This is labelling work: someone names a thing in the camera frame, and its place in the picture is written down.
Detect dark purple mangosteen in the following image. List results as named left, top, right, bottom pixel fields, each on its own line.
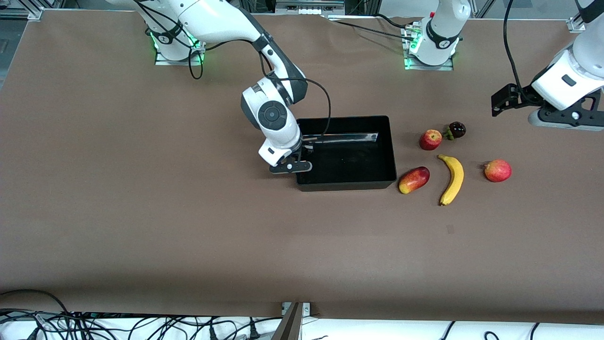
left=444, top=121, right=467, bottom=141

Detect yellow banana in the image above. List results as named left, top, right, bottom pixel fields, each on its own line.
left=437, top=154, right=465, bottom=206

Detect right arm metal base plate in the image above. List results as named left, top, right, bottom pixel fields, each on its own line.
left=154, top=28, right=206, bottom=66

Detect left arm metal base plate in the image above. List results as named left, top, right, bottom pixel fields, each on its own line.
left=401, top=23, right=454, bottom=72

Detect red yellow mango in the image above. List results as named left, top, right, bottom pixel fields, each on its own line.
left=398, top=166, right=431, bottom=195

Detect dark slanted post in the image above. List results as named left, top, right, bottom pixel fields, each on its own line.
left=271, top=302, right=303, bottom=340

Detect black plastic box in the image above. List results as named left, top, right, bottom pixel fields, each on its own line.
left=294, top=115, right=397, bottom=192

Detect metal table edge bracket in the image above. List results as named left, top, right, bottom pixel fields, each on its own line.
left=281, top=302, right=312, bottom=318

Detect white power strip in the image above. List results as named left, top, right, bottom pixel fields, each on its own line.
left=276, top=0, right=346, bottom=16

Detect black cable across table edge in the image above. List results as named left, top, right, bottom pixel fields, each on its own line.
left=326, top=13, right=421, bottom=39

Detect tangled black floor cables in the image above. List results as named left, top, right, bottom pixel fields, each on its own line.
left=0, top=289, right=265, bottom=340

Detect small red apple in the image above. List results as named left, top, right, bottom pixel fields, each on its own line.
left=419, top=129, right=443, bottom=151

